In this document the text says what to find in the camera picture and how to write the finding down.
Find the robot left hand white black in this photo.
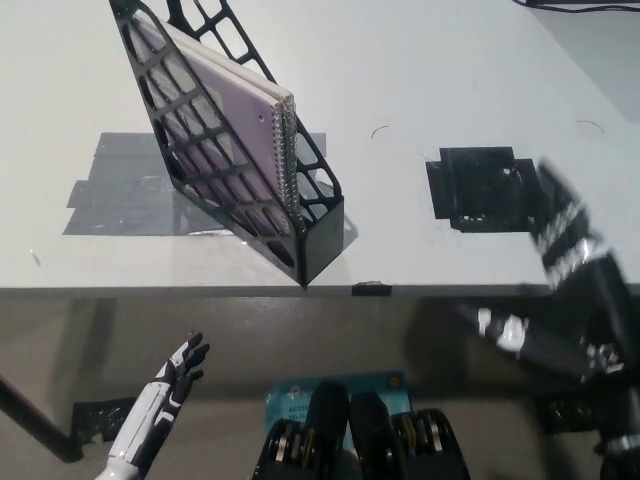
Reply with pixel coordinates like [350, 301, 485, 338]
[107, 332, 212, 474]

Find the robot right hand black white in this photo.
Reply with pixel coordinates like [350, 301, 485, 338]
[454, 158, 640, 445]

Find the purple spiral notebook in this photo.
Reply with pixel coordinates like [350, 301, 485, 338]
[130, 10, 302, 237]

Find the black plastic magazine stand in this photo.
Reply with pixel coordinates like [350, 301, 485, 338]
[108, 0, 347, 290]

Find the black table leg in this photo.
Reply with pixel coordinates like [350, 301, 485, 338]
[0, 372, 85, 464]

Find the black tape patch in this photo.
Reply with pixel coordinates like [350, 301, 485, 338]
[424, 146, 547, 234]

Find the grey tape patch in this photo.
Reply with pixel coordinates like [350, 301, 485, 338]
[62, 132, 359, 247]

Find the black cable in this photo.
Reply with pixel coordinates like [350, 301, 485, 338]
[514, 0, 640, 11]

